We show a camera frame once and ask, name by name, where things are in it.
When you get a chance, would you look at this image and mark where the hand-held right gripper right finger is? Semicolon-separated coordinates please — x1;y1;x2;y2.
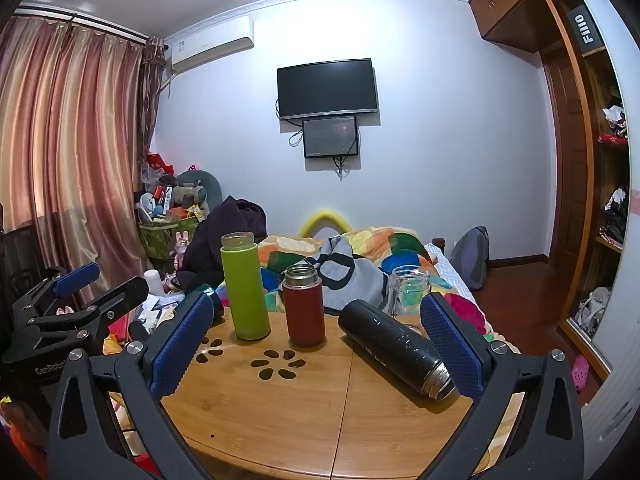
415;291;586;480

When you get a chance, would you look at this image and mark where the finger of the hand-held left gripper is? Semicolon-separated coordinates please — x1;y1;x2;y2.
10;261;101;322
22;276;151;356

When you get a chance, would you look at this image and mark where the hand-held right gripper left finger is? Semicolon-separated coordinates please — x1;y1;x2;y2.
46;290;221;480

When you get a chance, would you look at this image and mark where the black thermos cup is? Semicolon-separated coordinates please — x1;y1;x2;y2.
338;299;461;401

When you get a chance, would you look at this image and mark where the clear glass cup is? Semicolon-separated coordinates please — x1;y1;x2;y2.
387;266;432;332

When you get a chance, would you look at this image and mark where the green bottle cup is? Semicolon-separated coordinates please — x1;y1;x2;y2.
220;231;272;341

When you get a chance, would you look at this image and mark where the red thermos cup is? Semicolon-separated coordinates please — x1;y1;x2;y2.
281;263;326;347

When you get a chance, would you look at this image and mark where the black chair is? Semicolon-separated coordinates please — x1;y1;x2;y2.
0;202;67;306

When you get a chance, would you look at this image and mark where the green basket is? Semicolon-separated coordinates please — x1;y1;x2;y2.
139;217;201;262

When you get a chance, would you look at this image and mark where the pink bunny toy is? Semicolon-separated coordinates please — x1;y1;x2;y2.
172;230;191;267

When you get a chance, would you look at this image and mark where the grey backpack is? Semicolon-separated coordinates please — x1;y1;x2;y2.
451;226;491;291

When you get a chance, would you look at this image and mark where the dark purple jacket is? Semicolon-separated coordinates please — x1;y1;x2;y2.
177;195;268;297

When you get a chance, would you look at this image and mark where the colourful patterned blanket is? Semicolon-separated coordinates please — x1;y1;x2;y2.
215;227;493;337

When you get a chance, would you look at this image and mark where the pink striped curtain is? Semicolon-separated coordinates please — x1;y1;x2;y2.
0;7;166;286

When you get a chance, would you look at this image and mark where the grey plush toy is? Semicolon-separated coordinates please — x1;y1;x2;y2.
172;169;224;209

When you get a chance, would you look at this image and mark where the grey and black cloth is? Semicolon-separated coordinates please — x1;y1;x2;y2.
299;235;391;316

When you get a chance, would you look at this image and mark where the pink clog shoe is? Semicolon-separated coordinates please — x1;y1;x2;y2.
571;355;590;391

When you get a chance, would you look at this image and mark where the red bag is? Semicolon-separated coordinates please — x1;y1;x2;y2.
146;152;176;177

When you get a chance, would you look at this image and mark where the white bag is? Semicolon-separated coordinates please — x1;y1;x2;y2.
575;287;612;332

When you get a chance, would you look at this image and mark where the yellow foam arch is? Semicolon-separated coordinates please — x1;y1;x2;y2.
299;211;353;237

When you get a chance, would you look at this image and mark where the white air conditioner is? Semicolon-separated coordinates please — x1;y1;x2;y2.
167;16;254;73

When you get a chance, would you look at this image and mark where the black lettered storage box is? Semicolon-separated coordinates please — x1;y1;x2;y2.
567;2;606;56

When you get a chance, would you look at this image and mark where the small black wall monitor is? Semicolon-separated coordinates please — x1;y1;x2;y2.
302;116;360;159

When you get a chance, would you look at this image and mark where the black wall television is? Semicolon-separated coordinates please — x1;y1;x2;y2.
276;58;379;121

